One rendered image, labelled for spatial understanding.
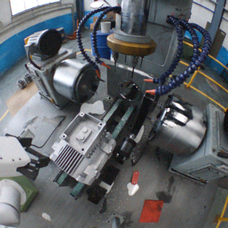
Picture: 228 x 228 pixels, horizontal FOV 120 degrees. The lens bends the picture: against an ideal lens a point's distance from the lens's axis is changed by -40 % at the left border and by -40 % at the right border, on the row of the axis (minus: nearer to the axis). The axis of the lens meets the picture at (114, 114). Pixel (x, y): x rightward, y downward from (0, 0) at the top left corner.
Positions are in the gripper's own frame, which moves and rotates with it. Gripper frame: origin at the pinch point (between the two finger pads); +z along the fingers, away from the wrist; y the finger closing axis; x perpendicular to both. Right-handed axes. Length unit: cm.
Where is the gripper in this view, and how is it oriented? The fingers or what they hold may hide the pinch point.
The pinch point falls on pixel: (36, 151)
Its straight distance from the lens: 34.6
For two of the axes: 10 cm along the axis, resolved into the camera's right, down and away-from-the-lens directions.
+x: 4.5, -8.9, 0.3
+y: 8.6, 4.3, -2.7
